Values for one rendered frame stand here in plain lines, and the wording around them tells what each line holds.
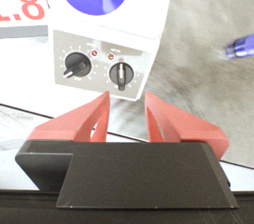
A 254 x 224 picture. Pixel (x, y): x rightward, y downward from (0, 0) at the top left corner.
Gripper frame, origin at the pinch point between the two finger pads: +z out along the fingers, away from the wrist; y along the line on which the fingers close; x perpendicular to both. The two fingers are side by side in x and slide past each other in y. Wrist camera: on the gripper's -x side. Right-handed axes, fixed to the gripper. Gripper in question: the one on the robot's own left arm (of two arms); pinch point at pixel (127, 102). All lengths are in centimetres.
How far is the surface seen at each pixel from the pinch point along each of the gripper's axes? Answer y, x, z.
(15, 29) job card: 16.4, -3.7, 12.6
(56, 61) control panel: 8.9, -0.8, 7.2
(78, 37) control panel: 5.6, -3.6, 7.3
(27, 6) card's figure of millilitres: 13.6, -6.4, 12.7
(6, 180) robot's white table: 19.8, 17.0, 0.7
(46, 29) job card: 12.2, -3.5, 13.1
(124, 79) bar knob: 0.4, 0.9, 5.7
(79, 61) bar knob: 5.6, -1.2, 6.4
